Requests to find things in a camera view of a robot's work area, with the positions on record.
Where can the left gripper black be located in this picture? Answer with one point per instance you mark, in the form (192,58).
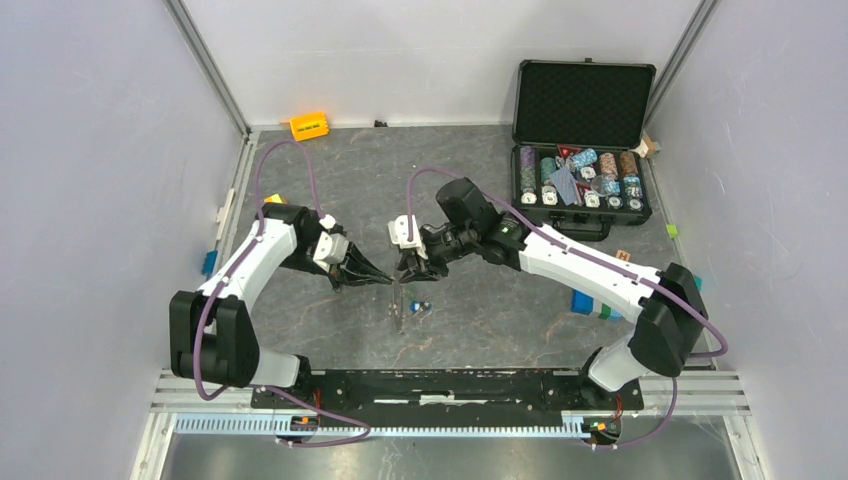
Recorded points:
(348,272)

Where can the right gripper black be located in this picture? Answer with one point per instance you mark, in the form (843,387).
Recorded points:
(409,261)

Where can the key with blue tag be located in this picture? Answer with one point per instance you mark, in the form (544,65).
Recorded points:
(420,307)

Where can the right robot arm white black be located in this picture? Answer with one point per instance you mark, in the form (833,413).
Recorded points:
(664,306)

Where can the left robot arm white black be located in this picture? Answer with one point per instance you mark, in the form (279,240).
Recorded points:
(211,334)

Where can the yellow orange brick stack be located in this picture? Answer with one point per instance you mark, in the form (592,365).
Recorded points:
(275,199)

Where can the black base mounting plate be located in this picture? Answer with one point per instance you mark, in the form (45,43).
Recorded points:
(524,397)

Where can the orange toothed block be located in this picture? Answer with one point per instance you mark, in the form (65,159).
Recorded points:
(309,126)

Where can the blue green white brick stack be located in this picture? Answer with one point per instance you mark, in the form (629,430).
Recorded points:
(584,304)

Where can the playing card deck blue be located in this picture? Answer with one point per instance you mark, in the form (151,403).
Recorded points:
(566,186)

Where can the black poker chip case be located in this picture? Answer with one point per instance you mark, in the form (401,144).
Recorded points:
(586,117)

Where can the wooden letter H cube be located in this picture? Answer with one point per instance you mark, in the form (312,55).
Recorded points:
(621,254)

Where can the wooden block behind case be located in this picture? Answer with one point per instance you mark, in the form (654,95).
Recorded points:
(647,148)

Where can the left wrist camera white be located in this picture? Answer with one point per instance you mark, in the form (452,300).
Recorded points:
(331,247)

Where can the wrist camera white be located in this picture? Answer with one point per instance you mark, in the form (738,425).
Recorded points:
(331,247)
(405,235)

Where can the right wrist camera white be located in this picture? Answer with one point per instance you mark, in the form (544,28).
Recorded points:
(405,235)

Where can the blue cube left rail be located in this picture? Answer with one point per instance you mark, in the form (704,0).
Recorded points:
(209,262)

